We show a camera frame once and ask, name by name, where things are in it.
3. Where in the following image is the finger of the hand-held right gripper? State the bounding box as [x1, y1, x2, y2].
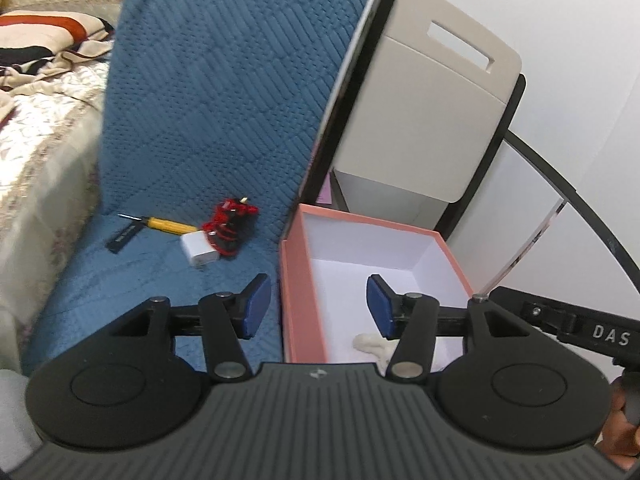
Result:
[491, 286, 576, 342]

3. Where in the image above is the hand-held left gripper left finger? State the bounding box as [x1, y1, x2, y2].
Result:
[90, 273, 273, 381]

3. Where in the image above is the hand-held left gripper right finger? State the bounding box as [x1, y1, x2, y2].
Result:
[366, 274, 546, 380]

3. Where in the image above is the pink cardboard box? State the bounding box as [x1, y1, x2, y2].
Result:
[278, 204, 474, 375]

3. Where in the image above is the red and black cable bundle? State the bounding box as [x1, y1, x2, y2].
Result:
[201, 197, 260, 260]

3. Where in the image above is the yellow screwdriver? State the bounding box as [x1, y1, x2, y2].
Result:
[118, 213, 201, 235]

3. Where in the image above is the black stick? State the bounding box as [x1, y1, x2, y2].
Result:
[105, 223, 144, 255]

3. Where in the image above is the person's right hand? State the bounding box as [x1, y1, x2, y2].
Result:
[596, 382, 640, 472]

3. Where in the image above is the cream cloth piece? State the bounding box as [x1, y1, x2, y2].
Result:
[352, 332, 402, 376]

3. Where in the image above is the white charger adapter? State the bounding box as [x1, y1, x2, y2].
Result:
[180, 230, 221, 269]

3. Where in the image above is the beige plastic folding stool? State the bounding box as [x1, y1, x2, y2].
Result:
[331, 0, 524, 228]

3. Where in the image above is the blue quilted blanket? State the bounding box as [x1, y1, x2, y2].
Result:
[22, 0, 374, 377]

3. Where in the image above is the floral bed sheet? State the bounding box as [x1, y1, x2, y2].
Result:
[0, 57, 110, 361]

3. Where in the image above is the striped patterned blanket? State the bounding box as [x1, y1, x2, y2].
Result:
[0, 10, 117, 97]

